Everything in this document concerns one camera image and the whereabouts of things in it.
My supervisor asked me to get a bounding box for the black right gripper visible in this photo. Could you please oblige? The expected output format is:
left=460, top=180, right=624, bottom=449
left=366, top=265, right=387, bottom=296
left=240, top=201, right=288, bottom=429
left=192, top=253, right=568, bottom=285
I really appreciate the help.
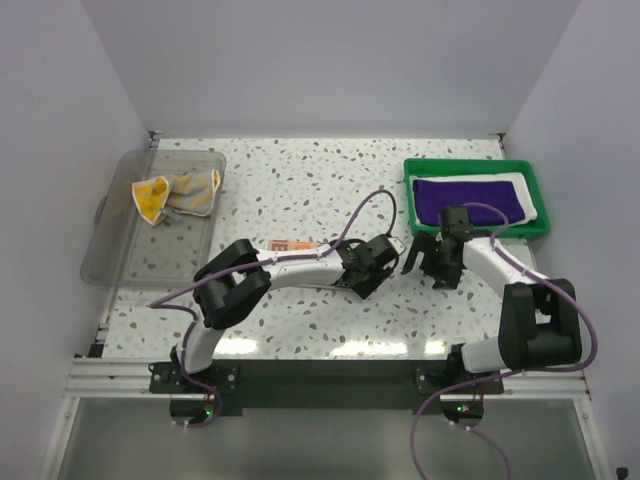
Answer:
left=402, top=229, right=462, bottom=291

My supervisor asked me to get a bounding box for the purple towel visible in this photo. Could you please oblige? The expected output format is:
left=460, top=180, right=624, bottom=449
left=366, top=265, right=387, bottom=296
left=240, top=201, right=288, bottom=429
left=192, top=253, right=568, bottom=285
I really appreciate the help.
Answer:
left=412, top=179, right=531, bottom=227

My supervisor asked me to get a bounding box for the colourful patterned towel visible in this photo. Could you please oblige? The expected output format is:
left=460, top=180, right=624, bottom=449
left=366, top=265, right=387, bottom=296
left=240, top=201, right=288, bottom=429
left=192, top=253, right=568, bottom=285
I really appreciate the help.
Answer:
left=266, top=239, right=351, bottom=291

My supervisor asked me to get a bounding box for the white towel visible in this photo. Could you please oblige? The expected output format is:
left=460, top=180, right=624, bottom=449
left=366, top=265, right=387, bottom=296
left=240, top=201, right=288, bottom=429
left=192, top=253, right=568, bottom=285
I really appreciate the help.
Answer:
left=430, top=173, right=537, bottom=222

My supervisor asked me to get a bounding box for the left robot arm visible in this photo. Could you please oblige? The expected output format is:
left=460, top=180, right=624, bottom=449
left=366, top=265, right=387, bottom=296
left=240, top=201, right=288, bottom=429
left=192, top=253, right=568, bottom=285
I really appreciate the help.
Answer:
left=172, top=234, right=405, bottom=393

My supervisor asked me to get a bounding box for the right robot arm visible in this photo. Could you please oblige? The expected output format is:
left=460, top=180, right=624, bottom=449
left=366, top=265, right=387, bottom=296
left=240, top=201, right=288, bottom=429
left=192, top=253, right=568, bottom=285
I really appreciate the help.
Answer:
left=402, top=205, right=582, bottom=393

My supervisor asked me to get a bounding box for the green plastic tray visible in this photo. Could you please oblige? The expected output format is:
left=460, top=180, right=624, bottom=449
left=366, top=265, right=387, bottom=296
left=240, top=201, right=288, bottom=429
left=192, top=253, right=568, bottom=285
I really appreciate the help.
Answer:
left=404, top=158, right=551, bottom=240

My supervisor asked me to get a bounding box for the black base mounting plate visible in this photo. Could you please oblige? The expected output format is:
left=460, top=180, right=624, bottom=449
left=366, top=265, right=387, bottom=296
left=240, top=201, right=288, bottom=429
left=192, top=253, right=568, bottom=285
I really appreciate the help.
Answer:
left=148, top=359, right=488, bottom=422

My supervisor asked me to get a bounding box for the yellow grey patterned towel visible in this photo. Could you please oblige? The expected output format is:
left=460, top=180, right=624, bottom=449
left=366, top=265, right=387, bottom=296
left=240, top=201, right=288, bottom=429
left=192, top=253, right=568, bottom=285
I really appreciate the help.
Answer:
left=131, top=169, right=222, bottom=227

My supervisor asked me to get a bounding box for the clear grey plastic bin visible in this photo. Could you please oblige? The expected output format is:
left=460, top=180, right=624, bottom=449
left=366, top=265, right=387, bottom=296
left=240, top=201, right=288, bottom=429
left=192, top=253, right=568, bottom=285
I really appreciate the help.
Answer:
left=80, top=149, right=226, bottom=288

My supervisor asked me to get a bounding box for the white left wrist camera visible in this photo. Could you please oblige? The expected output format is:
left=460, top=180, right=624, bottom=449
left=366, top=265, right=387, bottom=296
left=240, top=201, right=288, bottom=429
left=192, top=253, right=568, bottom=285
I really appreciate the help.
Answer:
left=389, top=237, right=406, bottom=256

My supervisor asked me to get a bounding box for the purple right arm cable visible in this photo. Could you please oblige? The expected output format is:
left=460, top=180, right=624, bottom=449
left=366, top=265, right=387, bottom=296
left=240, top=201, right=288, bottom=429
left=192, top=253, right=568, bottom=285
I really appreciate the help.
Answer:
left=409, top=203, right=600, bottom=480

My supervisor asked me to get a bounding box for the aluminium frame rail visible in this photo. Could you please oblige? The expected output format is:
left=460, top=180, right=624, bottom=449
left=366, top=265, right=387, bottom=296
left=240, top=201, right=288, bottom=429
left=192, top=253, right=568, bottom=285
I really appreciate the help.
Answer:
left=63, top=358, right=591, bottom=400

